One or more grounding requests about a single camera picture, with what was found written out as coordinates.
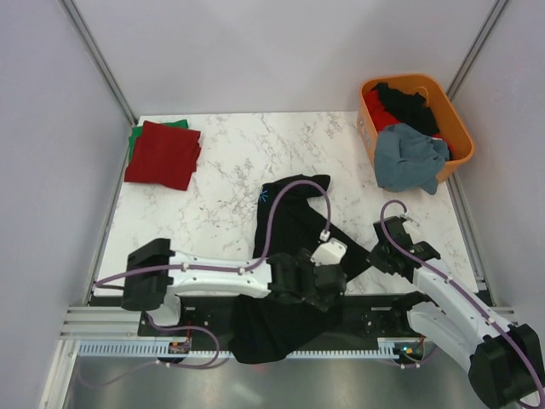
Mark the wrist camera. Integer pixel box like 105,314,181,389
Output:
311,238,347,266
400,215,422,243

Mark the right aluminium frame post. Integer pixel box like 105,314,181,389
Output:
445,0,512,114

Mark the black t-shirt blue logo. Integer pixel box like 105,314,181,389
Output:
229,175,343,365

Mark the left aluminium frame post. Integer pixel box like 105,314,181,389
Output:
59,0,138,126

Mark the orange plastic tub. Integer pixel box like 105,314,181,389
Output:
357,73,474,183

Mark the aluminium frame post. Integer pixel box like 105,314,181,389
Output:
445,0,512,114
59,0,138,126

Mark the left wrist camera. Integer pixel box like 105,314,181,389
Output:
311,238,347,266

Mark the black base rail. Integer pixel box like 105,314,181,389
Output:
144,293,417,364

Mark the folded red t-shirt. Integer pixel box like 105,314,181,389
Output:
123,120,201,191

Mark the red garment in tub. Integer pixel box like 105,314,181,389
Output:
364,89,446,141

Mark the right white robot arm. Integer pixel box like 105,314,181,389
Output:
369,216,544,408

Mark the folded green t-shirt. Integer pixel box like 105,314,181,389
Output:
129,119,189,161

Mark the black garment in tub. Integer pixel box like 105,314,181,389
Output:
369,81,441,136

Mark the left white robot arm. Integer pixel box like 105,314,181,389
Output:
121,239,347,335

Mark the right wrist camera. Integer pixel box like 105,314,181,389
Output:
400,215,422,243

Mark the grey-blue t-shirt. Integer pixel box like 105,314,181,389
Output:
374,124,450,195

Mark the white slotted cable duct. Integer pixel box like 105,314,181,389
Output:
77,340,409,360

